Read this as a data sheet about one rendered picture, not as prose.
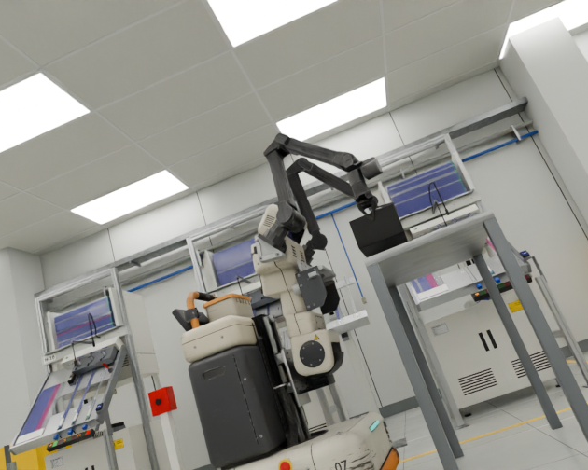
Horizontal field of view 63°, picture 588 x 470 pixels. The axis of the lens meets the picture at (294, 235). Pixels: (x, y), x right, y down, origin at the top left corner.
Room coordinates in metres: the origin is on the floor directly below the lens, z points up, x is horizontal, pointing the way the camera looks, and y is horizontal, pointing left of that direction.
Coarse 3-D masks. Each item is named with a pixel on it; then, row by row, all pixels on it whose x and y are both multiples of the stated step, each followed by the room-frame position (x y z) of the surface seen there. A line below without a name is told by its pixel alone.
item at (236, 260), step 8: (248, 240) 3.53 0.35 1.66; (232, 248) 3.55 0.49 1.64; (240, 248) 3.54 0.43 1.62; (248, 248) 3.53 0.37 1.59; (216, 256) 3.57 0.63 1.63; (224, 256) 3.56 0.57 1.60; (232, 256) 3.55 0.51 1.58; (240, 256) 3.54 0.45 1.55; (248, 256) 3.54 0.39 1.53; (216, 264) 3.57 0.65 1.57; (224, 264) 3.56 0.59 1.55; (232, 264) 3.55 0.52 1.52; (240, 264) 3.55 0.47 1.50; (248, 264) 3.54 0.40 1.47; (224, 272) 3.57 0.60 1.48; (232, 272) 3.56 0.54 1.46; (240, 272) 3.55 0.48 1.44; (248, 272) 3.54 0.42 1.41; (256, 272) 3.53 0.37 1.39; (224, 280) 3.57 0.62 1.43; (232, 280) 3.56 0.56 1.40
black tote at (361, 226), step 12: (384, 216) 1.66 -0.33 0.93; (396, 216) 1.65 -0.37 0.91; (360, 228) 1.68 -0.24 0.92; (372, 228) 1.67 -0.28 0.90; (384, 228) 1.66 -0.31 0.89; (396, 228) 1.65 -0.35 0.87; (360, 240) 1.68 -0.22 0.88; (372, 240) 1.67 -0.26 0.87; (384, 240) 1.67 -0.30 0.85; (396, 240) 1.73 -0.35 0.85; (372, 252) 1.80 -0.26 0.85
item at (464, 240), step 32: (480, 224) 1.56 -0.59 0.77; (384, 256) 1.61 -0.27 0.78; (416, 256) 1.75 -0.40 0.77; (448, 256) 1.97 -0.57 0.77; (480, 256) 2.18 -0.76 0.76; (512, 256) 1.53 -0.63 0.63; (384, 288) 1.62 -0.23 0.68; (512, 320) 2.17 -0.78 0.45; (544, 320) 1.53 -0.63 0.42; (416, 352) 2.26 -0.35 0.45; (544, 352) 1.57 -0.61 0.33; (416, 384) 1.62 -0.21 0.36; (576, 384) 1.53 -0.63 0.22; (448, 416) 2.27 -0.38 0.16; (576, 416) 1.55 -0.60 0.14; (448, 448) 1.61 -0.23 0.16
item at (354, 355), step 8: (352, 336) 3.14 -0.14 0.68; (352, 344) 3.10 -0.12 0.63; (352, 352) 3.10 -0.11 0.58; (352, 360) 3.11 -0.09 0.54; (360, 360) 3.11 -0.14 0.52; (360, 368) 3.10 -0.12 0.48; (360, 376) 3.10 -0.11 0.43; (360, 384) 3.11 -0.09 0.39; (368, 384) 3.10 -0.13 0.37; (368, 392) 3.10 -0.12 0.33; (368, 400) 3.10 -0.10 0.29; (368, 408) 3.11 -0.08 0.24; (376, 408) 3.10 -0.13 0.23; (400, 440) 3.17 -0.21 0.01
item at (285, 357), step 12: (336, 348) 2.03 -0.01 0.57; (276, 360) 2.01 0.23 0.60; (288, 360) 2.01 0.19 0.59; (336, 360) 1.96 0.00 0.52; (288, 372) 1.98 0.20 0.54; (288, 384) 2.01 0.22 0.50; (300, 384) 2.06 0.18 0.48; (312, 384) 1.98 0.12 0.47; (324, 384) 1.97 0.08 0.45; (300, 396) 2.01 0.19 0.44
